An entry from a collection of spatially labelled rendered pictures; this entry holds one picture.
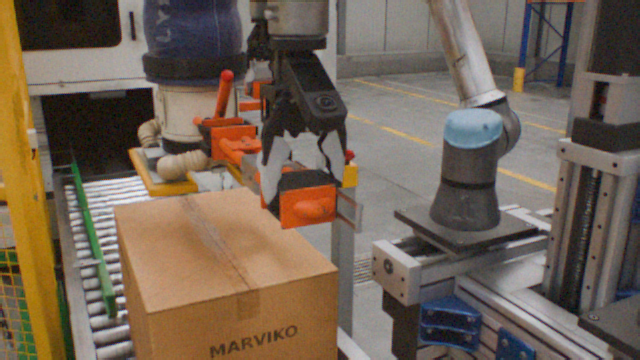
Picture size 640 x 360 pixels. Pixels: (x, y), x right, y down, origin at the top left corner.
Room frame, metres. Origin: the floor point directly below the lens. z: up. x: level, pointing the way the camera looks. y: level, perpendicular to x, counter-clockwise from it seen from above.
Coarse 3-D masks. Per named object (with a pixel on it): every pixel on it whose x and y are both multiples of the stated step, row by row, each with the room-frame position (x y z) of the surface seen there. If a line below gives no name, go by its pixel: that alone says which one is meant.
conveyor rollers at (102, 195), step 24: (72, 192) 2.66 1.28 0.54; (96, 192) 2.64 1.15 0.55; (120, 192) 2.68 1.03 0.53; (144, 192) 2.66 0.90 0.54; (72, 216) 2.33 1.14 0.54; (96, 216) 2.31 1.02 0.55; (96, 288) 1.70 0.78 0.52; (120, 288) 1.66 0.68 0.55; (96, 312) 1.53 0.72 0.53; (120, 312) 1.50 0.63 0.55; (96, 336) 1.37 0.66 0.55; (120, 336) 1.39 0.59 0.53
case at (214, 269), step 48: (240, 192) 1.52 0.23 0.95; (144, 240) 1.18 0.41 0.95; (192, 240) 1.18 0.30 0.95; (240, 240) 1.18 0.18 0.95; (288, 240) 1.18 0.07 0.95; (144, 288) 0.95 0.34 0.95; (192, 288) 0.96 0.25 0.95; (240, 288) 0.96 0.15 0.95; (288, 288) 0.99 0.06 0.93; (336, 288) 1.04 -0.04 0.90; (144, 336) 0.97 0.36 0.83; (192, 336) 0.90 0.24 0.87; (240, 336) 0.94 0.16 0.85; (288, 336) 0.99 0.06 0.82; (336, 336) 1.04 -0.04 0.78
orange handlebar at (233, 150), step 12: (240, 108) 1.30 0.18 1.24; (252, 108) 1.31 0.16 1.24; (264, 108) 1.32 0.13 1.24; (228, 144) 0.89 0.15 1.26; (240, 144) 0.89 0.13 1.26; (252, 144) 0.89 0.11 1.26; (228, 156) 0.89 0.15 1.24; (240, 156) 0.84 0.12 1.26; (288, 168) 0.77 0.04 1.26; (300, 204) 0.63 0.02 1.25; (312, 204) 0.63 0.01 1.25; (324, 204) 0.63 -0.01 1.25; (300, 216) 0.63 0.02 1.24; (312, 216) 0.62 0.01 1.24
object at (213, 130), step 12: (204, 120) 1.02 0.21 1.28; (216, 120) 1.02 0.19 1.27; (228, 120) 1.03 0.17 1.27; (240, 120) 1.04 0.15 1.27; (204, 132) 0.96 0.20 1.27; (216, 132) 0.95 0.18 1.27; (228, 132) 0.95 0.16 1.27; (240, 132) 0.96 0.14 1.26; (252, 132) 0.97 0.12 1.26; (204, 144) 0.98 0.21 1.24; (216, 144) 0.94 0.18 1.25; (216, 156) 0.94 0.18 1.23
